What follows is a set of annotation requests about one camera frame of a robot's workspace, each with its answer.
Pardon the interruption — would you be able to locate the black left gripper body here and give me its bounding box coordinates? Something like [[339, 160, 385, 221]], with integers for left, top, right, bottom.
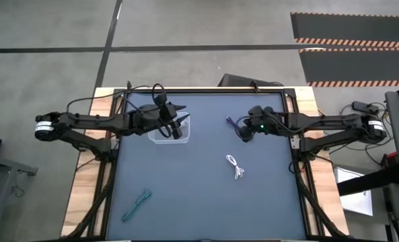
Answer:
[[131, 93, 183, 140]]

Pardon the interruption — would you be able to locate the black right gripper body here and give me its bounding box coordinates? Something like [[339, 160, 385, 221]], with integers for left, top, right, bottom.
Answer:
[[240, 106, 283, 143]]

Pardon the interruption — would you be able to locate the purple USB-C cable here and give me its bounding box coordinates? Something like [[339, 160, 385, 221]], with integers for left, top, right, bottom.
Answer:
[[225, 116, 242, 132]]

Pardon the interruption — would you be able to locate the white USB-C cable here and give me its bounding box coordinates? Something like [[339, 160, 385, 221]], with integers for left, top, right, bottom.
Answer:
[[225, 153, 246, 181]]

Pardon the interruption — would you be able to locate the teal USB-C cable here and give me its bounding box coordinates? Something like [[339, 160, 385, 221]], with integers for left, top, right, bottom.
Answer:
[[120, 188, 152, 223]]

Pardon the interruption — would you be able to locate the clear plastic container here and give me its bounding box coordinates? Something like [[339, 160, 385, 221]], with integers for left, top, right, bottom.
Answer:
[[147, 111, 191, 145]]

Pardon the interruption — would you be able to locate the black computer case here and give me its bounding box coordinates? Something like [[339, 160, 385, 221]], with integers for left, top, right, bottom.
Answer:
[[217, 73, 285, 88]]

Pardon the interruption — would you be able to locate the black power strip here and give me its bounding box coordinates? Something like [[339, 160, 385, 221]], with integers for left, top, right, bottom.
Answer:
[[351, 100, 381, 116]]

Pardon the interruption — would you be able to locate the black hazard-striped floor mat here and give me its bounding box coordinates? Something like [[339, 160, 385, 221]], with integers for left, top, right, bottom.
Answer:
[[290, 12, 399, 48], [299, 48, 399, 87]]

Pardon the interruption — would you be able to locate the white sheet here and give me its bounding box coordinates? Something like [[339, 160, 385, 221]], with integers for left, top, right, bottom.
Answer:
[[333, 167, 374, 216]]

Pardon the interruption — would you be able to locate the black aluminium table frame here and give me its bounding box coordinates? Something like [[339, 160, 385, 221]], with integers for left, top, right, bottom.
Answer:
[[64, 86, 348, 242]]

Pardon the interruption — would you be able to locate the silver metal bracket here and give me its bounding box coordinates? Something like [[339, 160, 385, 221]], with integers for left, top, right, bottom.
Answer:
[[289, 134, 301, 151]]

